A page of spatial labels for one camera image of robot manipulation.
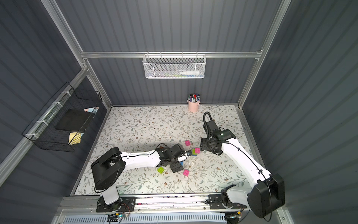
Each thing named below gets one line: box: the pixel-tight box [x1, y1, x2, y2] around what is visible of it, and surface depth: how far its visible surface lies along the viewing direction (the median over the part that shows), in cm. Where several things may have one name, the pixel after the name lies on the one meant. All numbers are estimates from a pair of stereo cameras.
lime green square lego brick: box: [157, 166, 165, 175], surface depth 86 cm
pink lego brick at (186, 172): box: [182, 168, 190, 177], surface depth 85 cm
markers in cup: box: [187, 93, 200, 103], surface depth 111 cm
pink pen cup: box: [186, 99, 201, 113], surface depth 114 cm
